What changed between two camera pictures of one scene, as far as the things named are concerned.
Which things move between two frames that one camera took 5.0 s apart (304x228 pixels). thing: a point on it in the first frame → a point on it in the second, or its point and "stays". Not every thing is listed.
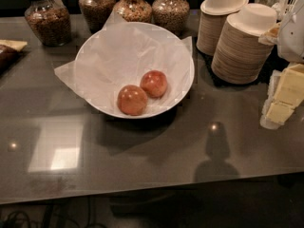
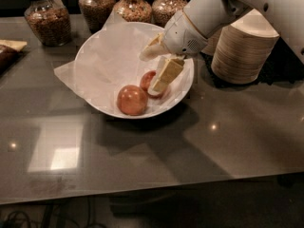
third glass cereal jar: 131,7 stays
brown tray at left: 11,51 stays
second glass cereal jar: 95,5 stays
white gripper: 293,42 → 181,35
